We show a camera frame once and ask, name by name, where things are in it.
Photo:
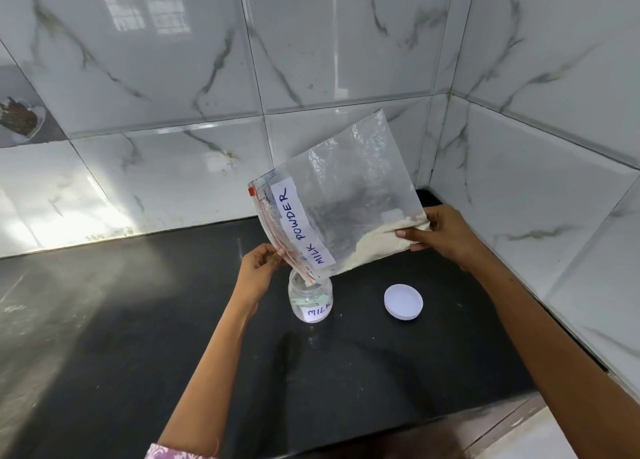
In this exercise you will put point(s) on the clear zip bag white label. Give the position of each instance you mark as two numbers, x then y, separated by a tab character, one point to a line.
345	183

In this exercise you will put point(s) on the person's left thumb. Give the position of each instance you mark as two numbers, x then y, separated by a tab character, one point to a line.
272	251

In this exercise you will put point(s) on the pink patterned sleeve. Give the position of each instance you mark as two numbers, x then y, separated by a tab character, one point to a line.
175	452

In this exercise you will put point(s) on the person's left forearm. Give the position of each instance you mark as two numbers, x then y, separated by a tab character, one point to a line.
210	373

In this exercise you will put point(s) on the white round jar lid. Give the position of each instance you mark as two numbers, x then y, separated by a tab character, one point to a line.
403	301

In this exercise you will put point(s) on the person's left hand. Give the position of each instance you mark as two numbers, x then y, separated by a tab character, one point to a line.
256	273

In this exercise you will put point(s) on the person's right thumb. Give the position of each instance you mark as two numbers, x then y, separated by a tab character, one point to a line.
412	233

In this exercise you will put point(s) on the white milk powder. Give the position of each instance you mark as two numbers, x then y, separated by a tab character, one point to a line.
376	246

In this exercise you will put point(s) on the clear glass jar white label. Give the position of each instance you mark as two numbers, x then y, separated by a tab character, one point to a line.
311	301

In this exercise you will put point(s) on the person's right forearm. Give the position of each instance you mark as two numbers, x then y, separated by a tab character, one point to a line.
545	343

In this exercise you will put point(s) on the person's right hand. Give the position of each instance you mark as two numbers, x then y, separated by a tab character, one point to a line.
447	236

